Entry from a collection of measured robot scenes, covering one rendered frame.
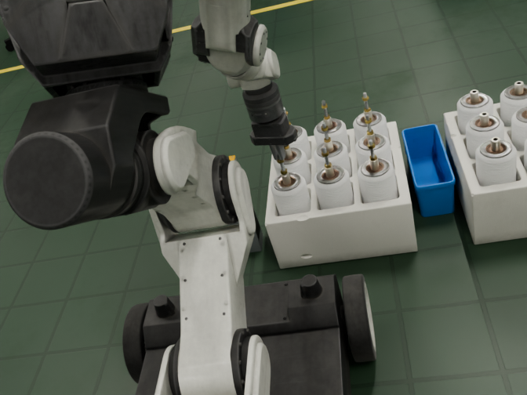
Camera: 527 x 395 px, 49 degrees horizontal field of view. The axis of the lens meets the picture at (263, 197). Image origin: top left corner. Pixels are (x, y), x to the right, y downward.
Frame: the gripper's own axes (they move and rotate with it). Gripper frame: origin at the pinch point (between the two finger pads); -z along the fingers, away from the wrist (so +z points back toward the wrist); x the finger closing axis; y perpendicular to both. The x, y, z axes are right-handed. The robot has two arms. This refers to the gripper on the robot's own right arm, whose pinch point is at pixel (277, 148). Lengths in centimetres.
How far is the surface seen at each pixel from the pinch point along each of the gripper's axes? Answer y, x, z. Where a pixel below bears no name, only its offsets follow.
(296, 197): -3.4, 3.2, -13.4
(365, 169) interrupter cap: 5.3, 20.4, -11.0
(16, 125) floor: 71, -176, -36
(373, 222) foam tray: -1.7, 22.2, -23.1
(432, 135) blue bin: 44, 31, -28
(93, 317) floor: -34, -57, -36
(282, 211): -4.3, -1.8, -18.2
